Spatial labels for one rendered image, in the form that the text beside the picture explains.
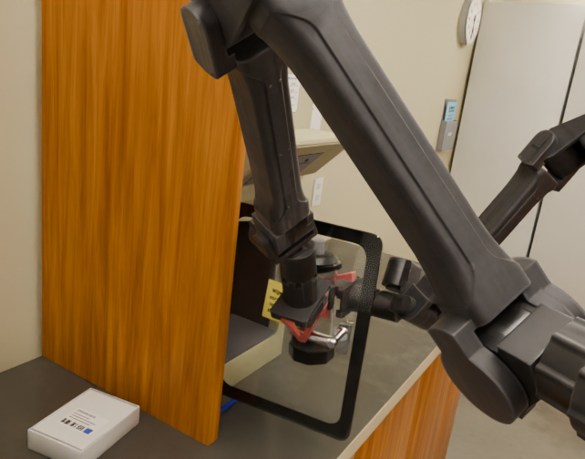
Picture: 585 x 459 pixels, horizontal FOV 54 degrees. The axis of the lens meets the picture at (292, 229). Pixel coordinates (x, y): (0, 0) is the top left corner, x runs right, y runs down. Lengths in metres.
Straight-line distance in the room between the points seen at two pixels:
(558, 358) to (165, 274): 0.77
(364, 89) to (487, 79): 3.60
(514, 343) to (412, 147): 0.17
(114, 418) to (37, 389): 0.23
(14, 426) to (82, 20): 0.76
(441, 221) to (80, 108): 0.86
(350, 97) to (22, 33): 0.93
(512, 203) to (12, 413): 1.02
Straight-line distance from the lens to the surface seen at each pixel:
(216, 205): 0.96
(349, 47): 0.45
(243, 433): 1.19
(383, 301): 1.16
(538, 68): 3.98
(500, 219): 1.09
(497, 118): 4.01
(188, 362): 1.10
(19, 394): 1.32
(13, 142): 1.29
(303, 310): 0.91
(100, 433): 1.12
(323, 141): 1.13
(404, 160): 0.44
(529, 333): 0.48
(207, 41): 0.51
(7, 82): 1.27
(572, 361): 0.45
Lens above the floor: 1.64
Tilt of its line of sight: 16 degrees down
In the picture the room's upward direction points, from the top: 7 degrees clockwise
